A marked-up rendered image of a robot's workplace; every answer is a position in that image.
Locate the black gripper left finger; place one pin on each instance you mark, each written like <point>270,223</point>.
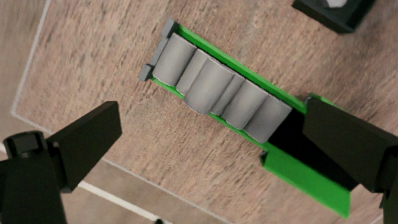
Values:
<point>27,181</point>

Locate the grey cylinder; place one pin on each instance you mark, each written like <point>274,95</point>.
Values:
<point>208,86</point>
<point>266,119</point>
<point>174,60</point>
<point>243,105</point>
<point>192,71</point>
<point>228,93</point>

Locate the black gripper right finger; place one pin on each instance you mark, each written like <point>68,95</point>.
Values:
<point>366,152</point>

